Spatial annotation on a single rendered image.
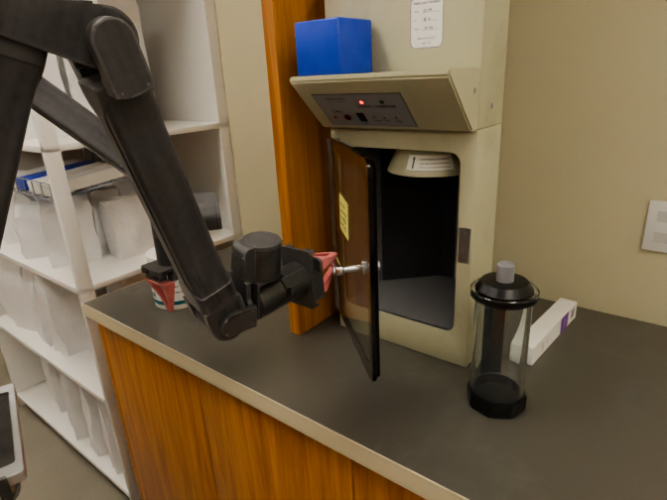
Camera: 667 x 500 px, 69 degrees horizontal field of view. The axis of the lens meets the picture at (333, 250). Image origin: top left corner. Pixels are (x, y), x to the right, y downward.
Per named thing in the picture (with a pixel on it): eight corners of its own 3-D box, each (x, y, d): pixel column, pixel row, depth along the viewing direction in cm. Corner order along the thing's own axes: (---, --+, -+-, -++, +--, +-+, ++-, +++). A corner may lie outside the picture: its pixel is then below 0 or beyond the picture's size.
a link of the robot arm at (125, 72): (38, 20, 47) (71, 27, 40) (92, 3, 50) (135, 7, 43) (192, 320, 73) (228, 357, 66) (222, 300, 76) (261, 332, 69)
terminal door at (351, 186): (341, 309, 114) (333, 136, 100) (377, 385, 85) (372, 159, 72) (337, 310, 113) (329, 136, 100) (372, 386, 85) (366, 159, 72)
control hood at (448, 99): (329, 125, 101) (327, 74, 97) (478, 130, 81) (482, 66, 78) (292, 132, 92) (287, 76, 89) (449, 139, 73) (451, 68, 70)
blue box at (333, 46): (331, 74, 96) (329, 25, 93) (372, 72, 90) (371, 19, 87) (297, 76, 88) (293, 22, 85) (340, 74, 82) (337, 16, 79)
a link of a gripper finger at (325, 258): (348, 244, 84) (314, 263, 77) (350, 282, 86) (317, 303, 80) (319, 238, 88) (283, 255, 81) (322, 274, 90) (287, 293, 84)
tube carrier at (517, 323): (488, 371, 94) (495, 270, 87) (540, 397, 86) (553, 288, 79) (452, 394, 88) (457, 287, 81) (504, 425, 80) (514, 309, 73)
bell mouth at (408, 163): (413, 159, 112) (413, 135, 110) (487, 165, 101) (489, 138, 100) (370, 173, 99) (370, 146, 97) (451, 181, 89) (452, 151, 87)
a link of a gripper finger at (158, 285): (201, 307, 96) (196, 262, 93) (171, 320, 90) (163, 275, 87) (182, 298, 100) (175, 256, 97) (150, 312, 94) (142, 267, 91)
